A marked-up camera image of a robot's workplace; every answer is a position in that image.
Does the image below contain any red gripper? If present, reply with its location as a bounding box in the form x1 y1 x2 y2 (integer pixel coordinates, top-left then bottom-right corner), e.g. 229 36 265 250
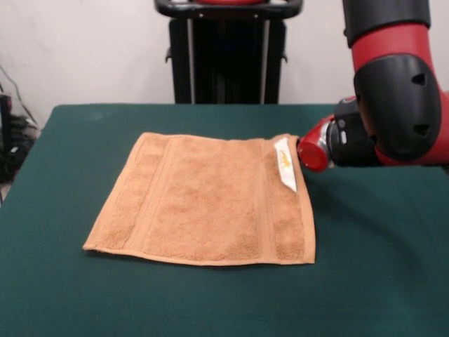
296 114 338 173

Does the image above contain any tan terry towel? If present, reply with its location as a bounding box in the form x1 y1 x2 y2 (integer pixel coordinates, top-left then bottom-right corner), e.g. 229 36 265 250
82 131 318 267

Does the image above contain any dark green table cloth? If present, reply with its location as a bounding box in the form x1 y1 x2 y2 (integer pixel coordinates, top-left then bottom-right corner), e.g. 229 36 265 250
0 103 449 337

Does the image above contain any black electronics box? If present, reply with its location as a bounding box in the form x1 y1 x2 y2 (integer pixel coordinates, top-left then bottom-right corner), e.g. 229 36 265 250
0 93 14 152

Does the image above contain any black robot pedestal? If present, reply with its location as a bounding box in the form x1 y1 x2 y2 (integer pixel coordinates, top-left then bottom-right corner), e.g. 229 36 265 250
154 0 303 105

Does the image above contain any black cable bundle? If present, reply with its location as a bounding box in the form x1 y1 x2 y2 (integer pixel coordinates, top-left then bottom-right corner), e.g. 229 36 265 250
0 114 41 184

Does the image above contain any grey cable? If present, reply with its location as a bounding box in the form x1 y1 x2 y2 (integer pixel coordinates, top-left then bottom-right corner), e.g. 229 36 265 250
0 65 39 128

